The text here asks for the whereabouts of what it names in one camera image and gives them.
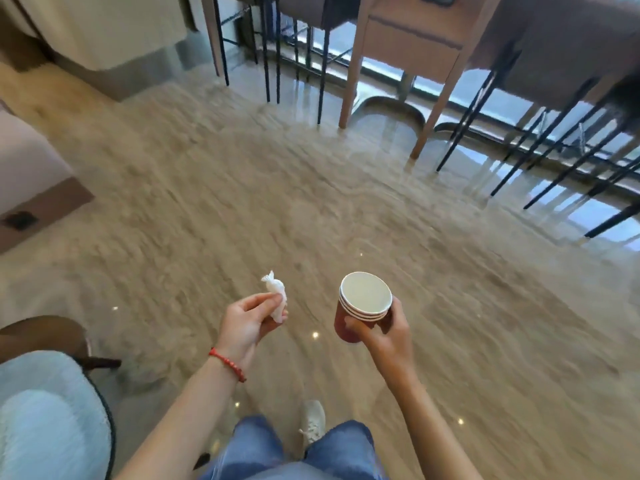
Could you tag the blue jeans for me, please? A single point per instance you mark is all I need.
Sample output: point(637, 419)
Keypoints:
point(340, 452)

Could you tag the white tissue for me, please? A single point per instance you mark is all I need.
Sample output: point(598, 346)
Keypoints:
point(277, 294)

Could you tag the person's right forearm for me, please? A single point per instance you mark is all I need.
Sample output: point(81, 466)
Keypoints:
point(430, 429)

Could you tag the person's left forearm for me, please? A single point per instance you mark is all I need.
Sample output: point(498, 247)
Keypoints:
point(190, 419)

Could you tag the person's left thumb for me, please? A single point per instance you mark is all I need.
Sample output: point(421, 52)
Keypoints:
point(257, 300)

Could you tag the beige bench with brown base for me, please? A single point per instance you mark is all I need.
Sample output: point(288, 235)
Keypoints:
point(30, 164)

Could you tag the light wooden desk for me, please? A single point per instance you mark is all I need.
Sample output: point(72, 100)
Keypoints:
point(415, 44)

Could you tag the person's left hand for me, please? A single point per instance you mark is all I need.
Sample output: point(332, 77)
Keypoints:
point(242, 327)

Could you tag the person's right thumb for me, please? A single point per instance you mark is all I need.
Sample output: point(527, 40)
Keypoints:
point(361, 328)

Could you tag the red paper cup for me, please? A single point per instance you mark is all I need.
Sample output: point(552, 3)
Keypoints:
point(350, 311)
point(365, 294)
point(345, 329)

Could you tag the white sneaker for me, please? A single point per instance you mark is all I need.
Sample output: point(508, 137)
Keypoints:
point(313, 419)

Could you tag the fluffy pale blue chair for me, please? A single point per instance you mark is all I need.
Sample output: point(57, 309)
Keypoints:
point(47, 419)

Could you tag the person's right hand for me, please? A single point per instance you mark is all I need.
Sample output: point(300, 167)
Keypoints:
point(390, 347)

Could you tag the brown chair with black legs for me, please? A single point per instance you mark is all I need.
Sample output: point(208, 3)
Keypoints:
point(550, 49)
point(622, 144)
point(305, 7)

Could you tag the chrome curved floor base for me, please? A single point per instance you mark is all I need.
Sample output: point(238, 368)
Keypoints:
point(385, 112)

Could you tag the dark brown wooden stool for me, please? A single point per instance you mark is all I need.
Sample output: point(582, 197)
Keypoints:
point(40, 332)

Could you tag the black socket plate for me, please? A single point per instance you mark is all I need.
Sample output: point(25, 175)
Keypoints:
point(20, 220)

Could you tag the beige upholstered bed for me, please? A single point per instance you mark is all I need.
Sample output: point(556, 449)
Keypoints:
point(100, 29)

